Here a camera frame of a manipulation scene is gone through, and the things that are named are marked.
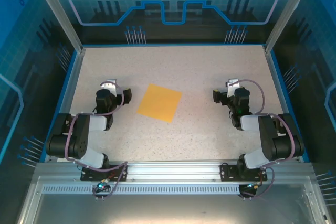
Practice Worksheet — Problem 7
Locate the aluminium frame post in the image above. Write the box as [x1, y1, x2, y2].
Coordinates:
[263, 0, 310, 54]
[29, 0, 87, 53]

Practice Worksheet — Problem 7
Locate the slotted metal cable duct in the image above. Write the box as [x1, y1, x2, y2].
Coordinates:
[41, 184, 244, 195]

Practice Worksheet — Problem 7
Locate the yellow square paper sheet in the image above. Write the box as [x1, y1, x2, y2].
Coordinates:
[136, 83, 183, 123]

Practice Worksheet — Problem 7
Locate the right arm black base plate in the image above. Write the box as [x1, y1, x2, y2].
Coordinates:
[219, 163, 268, 182]

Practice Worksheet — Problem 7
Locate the blue table border frame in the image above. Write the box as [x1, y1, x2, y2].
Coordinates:
[39, 42, 311, 164]

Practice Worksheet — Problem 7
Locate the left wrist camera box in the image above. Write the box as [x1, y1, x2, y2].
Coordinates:
[100, 78, 118, 96]

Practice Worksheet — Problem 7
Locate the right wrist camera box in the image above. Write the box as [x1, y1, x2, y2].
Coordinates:
[227, 78, 242, 98]

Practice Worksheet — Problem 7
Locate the aluminium mounting rail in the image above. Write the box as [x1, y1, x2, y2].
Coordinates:
[34, 158, 316, 182]

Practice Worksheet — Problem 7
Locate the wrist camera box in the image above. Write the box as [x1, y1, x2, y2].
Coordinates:
[227, 78, 242, 98]
[100, 78, 118, 96]

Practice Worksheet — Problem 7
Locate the cable connector with green light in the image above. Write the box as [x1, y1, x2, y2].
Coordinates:
[238, 183, 264, 200]
[92, 181, 113, 201]

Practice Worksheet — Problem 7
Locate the grey metal sheet panel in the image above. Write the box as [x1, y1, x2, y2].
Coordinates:
[17, 176, 332, 224]

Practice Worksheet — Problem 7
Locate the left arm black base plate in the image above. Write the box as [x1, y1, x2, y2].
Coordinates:
[80, 164, 129, 182]

